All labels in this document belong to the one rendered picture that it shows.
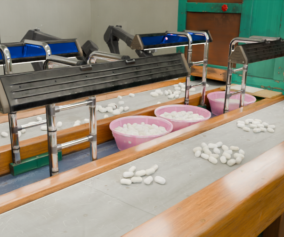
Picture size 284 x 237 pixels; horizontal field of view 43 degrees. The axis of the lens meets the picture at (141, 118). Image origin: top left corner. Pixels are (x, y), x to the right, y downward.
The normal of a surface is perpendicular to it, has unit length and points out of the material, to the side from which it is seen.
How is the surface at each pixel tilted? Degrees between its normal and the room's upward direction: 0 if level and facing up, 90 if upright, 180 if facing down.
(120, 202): 0
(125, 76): 58
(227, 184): 0
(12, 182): 0
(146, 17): 90
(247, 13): 90
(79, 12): 90
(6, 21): 90
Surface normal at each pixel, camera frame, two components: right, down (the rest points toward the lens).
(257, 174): 0.02, -0.95
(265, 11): -0.70, 0.21
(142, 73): 0.62, -0.32
